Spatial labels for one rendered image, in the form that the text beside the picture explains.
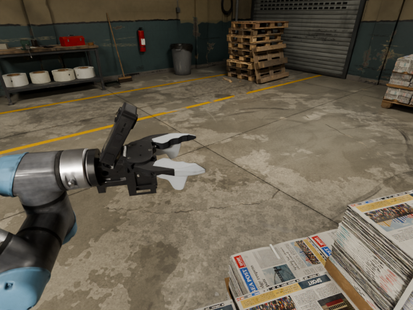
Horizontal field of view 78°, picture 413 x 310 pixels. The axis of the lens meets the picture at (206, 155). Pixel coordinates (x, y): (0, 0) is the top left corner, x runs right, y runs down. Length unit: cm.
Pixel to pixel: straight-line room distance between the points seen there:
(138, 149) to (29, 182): 19
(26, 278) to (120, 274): 145
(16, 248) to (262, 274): 84
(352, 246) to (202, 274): 123
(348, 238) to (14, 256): 68
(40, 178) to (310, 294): 68
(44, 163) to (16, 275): 17
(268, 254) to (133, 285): 97
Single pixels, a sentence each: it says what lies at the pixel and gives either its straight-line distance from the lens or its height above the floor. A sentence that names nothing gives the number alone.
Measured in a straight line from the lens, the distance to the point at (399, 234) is 69.
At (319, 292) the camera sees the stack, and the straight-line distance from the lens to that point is 82.
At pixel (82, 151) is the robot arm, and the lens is 51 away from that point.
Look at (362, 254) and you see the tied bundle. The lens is 73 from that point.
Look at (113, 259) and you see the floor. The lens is 199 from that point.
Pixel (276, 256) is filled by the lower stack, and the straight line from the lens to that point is 116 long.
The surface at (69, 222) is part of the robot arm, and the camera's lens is 59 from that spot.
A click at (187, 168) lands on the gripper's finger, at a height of 123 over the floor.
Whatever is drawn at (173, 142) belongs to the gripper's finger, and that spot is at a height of 124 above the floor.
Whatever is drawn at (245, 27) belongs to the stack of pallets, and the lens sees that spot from 673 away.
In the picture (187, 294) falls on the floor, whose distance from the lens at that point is 175.
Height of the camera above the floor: 147
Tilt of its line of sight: 29 degrees down
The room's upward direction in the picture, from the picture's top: straight up
